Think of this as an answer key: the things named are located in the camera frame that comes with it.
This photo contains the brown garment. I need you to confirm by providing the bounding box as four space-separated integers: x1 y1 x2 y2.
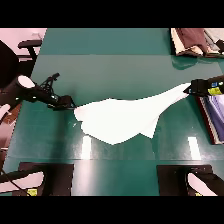
176 28 210 55

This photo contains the black mounting plate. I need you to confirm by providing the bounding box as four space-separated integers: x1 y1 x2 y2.
156 163 215 197
17 162 75 197

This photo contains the grey garment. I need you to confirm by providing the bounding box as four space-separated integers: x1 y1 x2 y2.
203 28 224 56

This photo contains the white T-shirt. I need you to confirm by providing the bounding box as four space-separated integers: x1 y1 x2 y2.
73 82 192 146

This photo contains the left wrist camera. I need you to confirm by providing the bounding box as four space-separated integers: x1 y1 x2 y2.
39 72 62 97

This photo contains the blue garment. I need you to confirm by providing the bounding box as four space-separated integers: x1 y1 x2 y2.
202 95 224 144

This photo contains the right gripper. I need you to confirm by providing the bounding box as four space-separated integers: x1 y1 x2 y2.
183 77 224 98

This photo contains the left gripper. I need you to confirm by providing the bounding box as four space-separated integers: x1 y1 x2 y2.
48 94 77 112

